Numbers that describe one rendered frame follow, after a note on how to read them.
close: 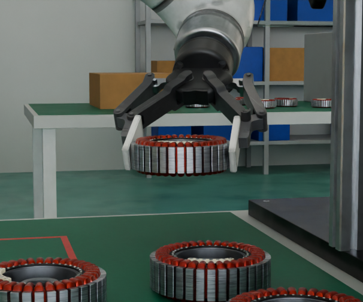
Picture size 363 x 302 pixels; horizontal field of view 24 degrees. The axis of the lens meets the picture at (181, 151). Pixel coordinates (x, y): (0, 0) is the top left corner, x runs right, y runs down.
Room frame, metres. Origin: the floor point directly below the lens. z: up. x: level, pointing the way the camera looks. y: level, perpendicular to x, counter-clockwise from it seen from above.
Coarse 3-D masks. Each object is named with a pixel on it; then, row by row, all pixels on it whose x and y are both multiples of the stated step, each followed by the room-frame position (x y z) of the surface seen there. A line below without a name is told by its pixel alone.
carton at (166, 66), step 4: (152, 64) 7.32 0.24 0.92; (156, 64) 7.14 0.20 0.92; (160, 64) 7.13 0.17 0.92; (164, 64) 7.14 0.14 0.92; (168, 64) 7.15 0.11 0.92; (172, 64) 7.15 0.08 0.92; (152, 68) 7.32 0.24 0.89; (156, 68) 7.14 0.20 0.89; (160, 68) 7.13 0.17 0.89; (164, 68) 7.14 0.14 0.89; (168, 68) 7.15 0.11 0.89; (172, 68) 7.15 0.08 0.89; (152, 72) 7.32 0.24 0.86; (156, 72) 7.14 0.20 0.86; (160, 72) 7.13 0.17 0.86; (164, 72) 7.14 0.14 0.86; (168, 72) 7.15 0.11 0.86
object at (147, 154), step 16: (144, 144) 0.94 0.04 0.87; (160, 144) 0.93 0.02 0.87; (176, 144) 0.92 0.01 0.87; (192, 144) 0.93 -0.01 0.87; (208, 144) 0.93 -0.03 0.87; (224, 144) 0.94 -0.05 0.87; (144, 160) 0.93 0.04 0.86; (160, 160) 0.92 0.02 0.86; (176, 160) 0.92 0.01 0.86; (192, 160) 0.92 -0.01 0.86; (208, 160) 0.92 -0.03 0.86; (224, 160) 0.94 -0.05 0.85
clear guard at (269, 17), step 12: (264, 0) 1.10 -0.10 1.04; (276, 0) 1.10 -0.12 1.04; (288, 0) 1.10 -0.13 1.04; (300, 0) 1.11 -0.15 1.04; (312, 0) 1.11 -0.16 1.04; (324, 0) 1.11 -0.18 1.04; (264, 12) 1.11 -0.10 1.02; (276, 12) 1.12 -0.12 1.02; (288, 12) 1.12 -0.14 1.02; (300, 12) 1.12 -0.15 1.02; (312, 12) 1.13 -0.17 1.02; (324, 12) 1.13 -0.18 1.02; (264, 24) 1.13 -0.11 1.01; (276, 24) 1.13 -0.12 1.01; (288, 24) 1.13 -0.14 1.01; (300, 24) 1.14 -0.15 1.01; (312, 24) 1.14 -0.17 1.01; (324, 24) 1.15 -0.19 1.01
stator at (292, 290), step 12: (288, 288) 0.66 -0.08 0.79; (300, 288) 0.66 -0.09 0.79; (312, 288) 0.66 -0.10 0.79; (228, 300) 0.64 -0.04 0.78; (240, 300) 0.63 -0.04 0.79; (252, 300) 0.64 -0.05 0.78; (264, 300) 0.64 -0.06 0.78; (276, 300) 0.64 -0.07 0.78; (288, 300) 0.65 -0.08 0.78; (300, 300) 0.65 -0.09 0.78; (312, 300) 0.64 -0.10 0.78; (324, 300) 0.64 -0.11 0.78; (336, 300) 0.63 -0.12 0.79; (348, 300) 0.63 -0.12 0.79; (360, 300) 0.63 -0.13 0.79
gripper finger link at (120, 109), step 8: (144, 80) 1.09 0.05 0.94; (152, 80) 1.09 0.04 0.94; (136, 88) 1.08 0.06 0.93; (144, 88) 1.07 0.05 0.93; (152, 88) 1.09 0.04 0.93; (128, 96) 1.06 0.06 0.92; (136, 96) 1.06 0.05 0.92; (144, 96) 1.07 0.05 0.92; (152, 96) 1.09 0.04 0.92; (120, 104) 1.05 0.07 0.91; (128, 104) 1.05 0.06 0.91; (136, 104) 1.06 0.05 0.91; (120, 112) 1.03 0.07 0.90; (128, 112) 1.05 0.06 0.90; (120, 128) 1.04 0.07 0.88
